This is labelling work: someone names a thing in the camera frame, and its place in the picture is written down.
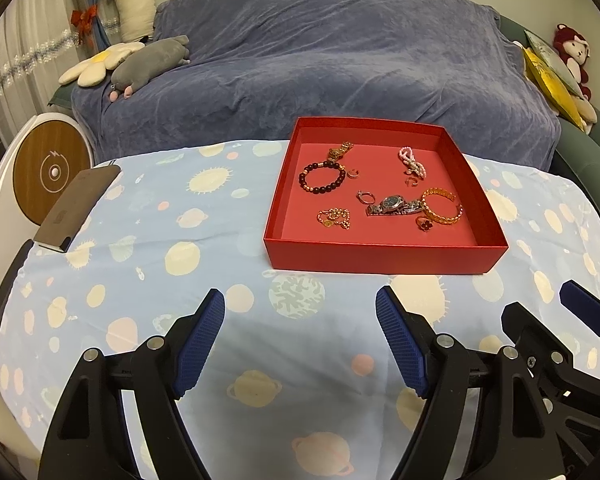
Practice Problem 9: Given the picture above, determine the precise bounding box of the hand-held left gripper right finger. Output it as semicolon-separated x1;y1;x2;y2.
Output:
375;286;572;480

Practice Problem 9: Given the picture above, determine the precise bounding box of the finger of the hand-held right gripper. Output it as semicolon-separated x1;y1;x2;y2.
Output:
501;301;600;401
559;280;600;337

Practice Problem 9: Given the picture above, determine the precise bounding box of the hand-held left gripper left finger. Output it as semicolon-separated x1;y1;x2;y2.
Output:
37;288;227;480

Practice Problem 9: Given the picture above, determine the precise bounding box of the red cardboard box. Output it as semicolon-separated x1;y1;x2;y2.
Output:
263;116;510;276

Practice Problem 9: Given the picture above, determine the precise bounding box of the gold woven bangle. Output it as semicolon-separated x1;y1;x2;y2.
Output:
420;187;464;226

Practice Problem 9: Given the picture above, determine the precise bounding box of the dark bead bracelet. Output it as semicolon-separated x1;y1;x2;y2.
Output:
299;161;345;196

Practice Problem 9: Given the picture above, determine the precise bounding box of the planet print tablecloth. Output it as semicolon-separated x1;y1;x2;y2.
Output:
0;138;600;480

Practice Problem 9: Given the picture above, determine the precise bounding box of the silver wrist watch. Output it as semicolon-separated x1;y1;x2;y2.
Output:
366;194;427;217

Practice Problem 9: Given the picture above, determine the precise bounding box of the green sofa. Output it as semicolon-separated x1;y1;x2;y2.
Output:
47;14;600;183

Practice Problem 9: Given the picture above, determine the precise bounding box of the cream plush toy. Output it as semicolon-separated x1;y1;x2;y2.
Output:
572;94;600;135

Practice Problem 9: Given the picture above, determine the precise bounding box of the yellow pillow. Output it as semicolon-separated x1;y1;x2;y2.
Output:
522;47;586;129

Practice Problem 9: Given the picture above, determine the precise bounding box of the round white side table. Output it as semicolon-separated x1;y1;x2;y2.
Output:
0;113;94;361

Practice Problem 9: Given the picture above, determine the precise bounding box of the grey patterned pillow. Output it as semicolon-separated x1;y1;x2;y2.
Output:
523;28;581;97

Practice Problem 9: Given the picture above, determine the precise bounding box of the red monkey plush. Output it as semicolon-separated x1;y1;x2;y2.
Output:
552;23;592;102

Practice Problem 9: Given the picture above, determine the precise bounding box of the grey plush toy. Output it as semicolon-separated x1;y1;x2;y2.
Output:
108;35;192;102

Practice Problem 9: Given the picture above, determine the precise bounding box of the blue blanket covered sofa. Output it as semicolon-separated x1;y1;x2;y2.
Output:
70;0;563;172

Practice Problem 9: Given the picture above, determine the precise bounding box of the flower shaped cushion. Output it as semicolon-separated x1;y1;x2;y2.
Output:
57;41;146;87

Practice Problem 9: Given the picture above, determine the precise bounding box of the blue curtain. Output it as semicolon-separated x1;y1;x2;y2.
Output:
87;0;112;52

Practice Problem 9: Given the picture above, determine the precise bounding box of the white sheer curtain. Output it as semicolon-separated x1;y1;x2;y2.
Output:
0;0;103;136

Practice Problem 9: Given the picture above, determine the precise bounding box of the red ribbon bow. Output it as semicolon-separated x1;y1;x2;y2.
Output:
70;5;100;37

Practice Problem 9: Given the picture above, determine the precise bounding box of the thin gold chain bracelet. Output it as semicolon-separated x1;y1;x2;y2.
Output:
317;207;352;231

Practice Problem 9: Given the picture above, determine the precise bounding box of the pearl bracelet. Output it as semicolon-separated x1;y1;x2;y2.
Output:
399;146;428;179

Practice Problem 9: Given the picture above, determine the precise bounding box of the gold charm bracelet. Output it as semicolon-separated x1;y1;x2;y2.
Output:
327;142;356;162

